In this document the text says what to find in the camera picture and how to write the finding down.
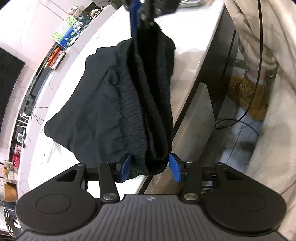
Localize lotus painting canvas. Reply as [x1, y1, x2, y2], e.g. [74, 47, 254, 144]
[51, 15, 80, 49]

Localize black power cable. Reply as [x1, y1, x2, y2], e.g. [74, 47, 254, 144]
[31, 105, 50, 121]

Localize black television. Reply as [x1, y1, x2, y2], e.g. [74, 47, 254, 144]
[0, 47, 26, 130]

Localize brown teddy bear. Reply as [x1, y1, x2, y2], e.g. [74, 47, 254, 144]
[1, 167, 12, 180]

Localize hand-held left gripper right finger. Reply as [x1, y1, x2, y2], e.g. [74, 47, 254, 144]
[168, 153, 242, 204]

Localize dark glass jar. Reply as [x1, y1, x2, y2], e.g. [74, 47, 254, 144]
[79, 14, 92, 25]

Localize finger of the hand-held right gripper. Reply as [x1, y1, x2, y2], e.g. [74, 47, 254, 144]
[128, 0, 142, 39]
[141, 0, 160, 26]

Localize cow figurine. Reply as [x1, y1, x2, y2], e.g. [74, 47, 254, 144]
[89, 8, 102, 19]

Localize decorative round fan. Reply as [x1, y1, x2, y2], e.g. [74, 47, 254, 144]
[68, 5, 86, 15]

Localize black pants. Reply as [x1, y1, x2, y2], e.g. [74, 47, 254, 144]
[43, 22, 176, 183]

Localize golden bowl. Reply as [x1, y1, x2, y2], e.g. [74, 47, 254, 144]
[4, 183, 18, 202]

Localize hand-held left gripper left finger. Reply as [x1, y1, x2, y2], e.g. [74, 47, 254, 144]
[55, 153, 132, 204]

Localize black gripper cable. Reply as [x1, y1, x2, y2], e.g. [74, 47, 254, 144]
[214, 0, 264, 130]

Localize black soundbar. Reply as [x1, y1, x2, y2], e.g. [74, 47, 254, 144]
[30, 70, 51, 98]

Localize brown fuzzy slipper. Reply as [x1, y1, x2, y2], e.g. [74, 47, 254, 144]
[228, 75, 269, 121]

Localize small photo frame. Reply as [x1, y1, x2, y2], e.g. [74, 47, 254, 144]
[73, 21, 85, 33]

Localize white router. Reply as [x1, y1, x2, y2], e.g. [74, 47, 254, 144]
[16, 113, 30, 130]

